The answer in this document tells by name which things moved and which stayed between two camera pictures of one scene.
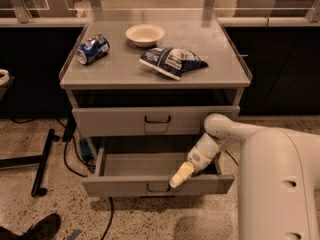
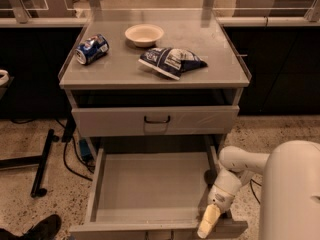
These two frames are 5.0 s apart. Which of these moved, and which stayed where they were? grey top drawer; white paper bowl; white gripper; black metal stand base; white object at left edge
Moved: white gripper
Stayed: grey top drawer; white paper bowl; black metal stand base; white object at left edge
